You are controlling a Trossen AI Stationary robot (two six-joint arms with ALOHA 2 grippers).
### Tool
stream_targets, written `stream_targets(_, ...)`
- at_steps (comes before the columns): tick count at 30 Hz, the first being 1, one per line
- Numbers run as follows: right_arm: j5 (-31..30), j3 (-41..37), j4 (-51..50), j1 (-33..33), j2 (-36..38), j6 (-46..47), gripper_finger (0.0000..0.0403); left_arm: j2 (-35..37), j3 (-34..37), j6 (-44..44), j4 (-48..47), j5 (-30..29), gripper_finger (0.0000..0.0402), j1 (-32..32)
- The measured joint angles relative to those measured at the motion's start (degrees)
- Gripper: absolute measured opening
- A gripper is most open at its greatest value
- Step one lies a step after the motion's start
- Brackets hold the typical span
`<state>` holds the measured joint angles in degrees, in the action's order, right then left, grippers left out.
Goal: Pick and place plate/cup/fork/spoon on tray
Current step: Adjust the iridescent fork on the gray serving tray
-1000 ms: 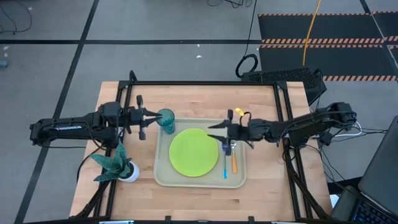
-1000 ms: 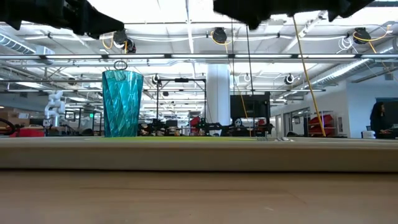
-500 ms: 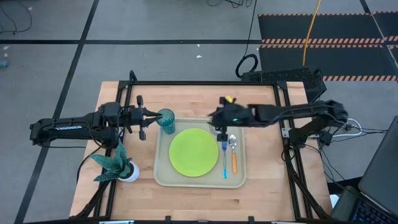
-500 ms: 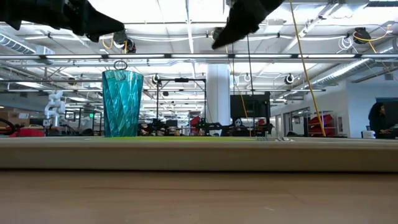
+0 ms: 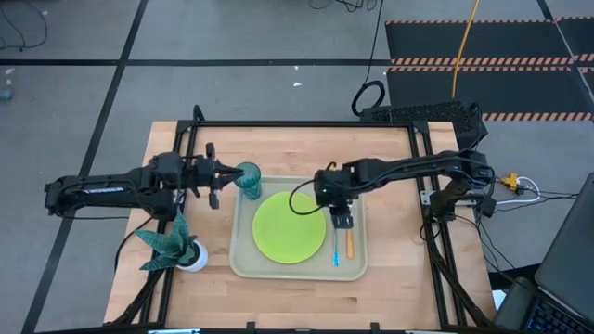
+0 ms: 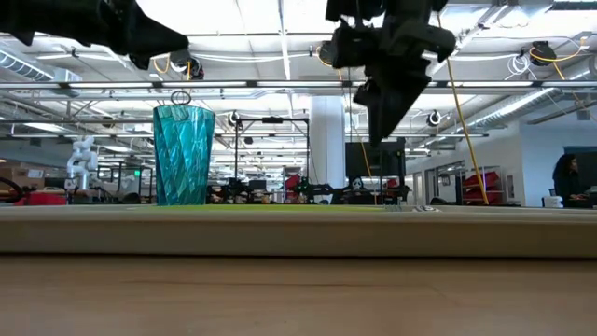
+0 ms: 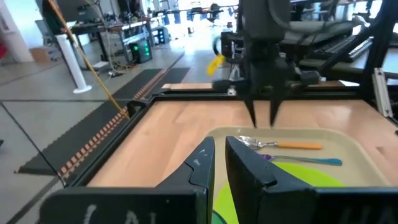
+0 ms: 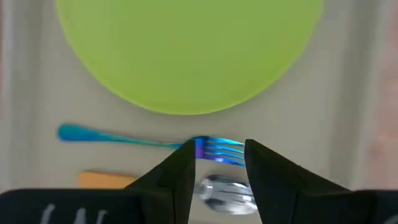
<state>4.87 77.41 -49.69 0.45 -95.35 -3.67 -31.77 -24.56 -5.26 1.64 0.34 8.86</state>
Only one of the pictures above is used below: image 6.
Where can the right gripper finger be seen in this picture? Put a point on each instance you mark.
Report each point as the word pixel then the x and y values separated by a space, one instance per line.
pixel 392 107
pixel 362 95

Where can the teal faceted plastic cup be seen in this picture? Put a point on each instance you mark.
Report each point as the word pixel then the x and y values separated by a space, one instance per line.
pixel 184 158

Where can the beige plastic tray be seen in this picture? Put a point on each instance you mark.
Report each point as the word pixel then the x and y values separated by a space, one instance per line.
pixel 298 233

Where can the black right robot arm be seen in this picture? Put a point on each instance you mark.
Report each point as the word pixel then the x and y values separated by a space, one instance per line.
pixel 354 7

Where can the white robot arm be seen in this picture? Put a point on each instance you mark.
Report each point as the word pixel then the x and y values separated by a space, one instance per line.
pixel 83 158

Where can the white building column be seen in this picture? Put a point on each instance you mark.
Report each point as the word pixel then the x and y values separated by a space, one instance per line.
pixel 327 140

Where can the person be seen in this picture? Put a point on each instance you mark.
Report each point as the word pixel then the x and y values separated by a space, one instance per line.
pixel 358 184
pixel 569 182

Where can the red shelf bins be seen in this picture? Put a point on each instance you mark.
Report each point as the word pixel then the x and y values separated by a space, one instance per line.
pixel 494 186

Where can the brown cardboard box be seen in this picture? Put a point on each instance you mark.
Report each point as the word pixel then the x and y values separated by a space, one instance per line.
pixel 18 172

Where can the red storage bin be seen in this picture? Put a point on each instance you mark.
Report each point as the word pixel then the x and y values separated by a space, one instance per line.
pixel 46 198

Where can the white jug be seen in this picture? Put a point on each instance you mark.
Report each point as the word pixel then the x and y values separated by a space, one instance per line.
pixel 553 201

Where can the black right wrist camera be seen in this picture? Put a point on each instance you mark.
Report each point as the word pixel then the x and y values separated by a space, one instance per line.
pixel 356 46

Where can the black metal frame rig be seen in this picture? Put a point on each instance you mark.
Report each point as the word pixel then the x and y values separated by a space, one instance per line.
pixel 273 120

